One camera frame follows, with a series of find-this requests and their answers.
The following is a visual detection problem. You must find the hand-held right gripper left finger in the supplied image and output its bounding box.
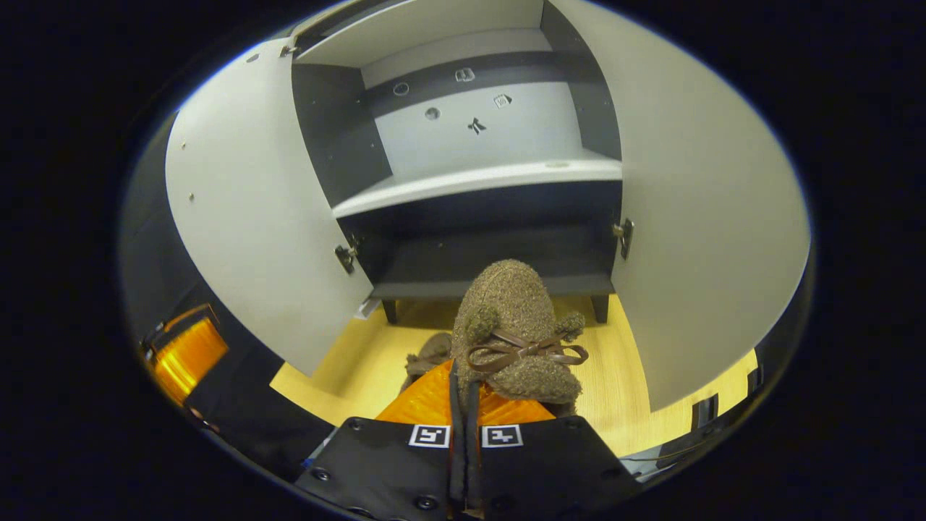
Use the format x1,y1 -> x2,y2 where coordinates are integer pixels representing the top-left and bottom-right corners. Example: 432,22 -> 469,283
293,360 -> 471,520

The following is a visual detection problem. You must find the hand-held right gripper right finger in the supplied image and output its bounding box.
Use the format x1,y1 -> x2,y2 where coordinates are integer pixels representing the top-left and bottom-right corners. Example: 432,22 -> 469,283
467,381 -> 645,520

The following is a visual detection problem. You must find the brown fuzzy shoe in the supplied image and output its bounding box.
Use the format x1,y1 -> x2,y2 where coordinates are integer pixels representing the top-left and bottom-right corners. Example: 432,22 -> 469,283
450,259 -> 588,420
402,331 -> 455,395

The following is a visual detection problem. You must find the white cabinet door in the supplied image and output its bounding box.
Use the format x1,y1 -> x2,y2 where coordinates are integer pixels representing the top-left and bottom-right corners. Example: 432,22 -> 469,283
165,38 -> 373,377
553,0 -> 811,412

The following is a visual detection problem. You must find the white shoe cabinet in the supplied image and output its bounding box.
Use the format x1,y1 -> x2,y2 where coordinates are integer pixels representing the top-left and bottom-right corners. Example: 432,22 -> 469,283
289,0 -> 624,324

